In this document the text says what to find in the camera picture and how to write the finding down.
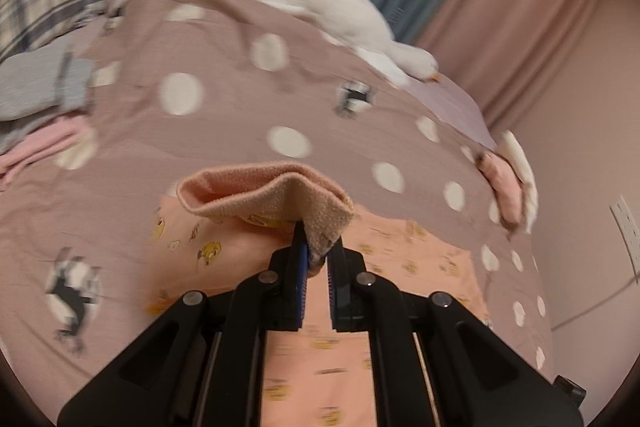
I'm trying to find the mauve polka dot blanket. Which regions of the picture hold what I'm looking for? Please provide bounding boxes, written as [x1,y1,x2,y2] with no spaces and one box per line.
[0,0,557,427]

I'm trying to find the white goose plush toy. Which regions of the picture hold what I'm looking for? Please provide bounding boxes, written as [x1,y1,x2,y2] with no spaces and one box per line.
[234,0,442,88]

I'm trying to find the white power strip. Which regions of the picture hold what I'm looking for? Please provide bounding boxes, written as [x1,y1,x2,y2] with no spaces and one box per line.
[609,195,640,279]

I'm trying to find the pink folded clothes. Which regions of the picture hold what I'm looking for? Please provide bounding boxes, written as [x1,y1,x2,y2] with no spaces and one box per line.
[0,114,97,188]

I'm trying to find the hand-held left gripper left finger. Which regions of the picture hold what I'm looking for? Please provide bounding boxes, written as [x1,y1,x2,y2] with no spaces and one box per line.
[57,222,307,427]

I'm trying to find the mauve bed sheet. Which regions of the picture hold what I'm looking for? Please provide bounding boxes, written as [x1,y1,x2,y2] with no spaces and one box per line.
[407,74,501,148]

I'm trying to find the pink rolled garment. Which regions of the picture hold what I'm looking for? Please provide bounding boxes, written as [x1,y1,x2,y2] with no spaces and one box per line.
[479,152,523,229]

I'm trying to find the peach cartoon print pants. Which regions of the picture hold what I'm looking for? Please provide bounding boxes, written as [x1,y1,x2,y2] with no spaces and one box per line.
[145,161,493,427]

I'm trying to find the pink curtain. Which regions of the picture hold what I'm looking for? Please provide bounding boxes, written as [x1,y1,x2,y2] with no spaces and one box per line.
[414,0,623,134]

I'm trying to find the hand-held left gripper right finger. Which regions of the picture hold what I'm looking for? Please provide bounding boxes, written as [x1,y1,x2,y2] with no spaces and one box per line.
[326,238,584,427]

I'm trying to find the white power cable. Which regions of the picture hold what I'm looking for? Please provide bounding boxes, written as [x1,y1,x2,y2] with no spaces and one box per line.
[550,274,640,333]

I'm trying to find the white rolled garment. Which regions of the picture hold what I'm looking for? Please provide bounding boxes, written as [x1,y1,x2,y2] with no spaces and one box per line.
[500,130,540,235]

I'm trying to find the grey folded cloth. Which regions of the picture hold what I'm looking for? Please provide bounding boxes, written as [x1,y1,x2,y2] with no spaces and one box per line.
[0,39,97,148]

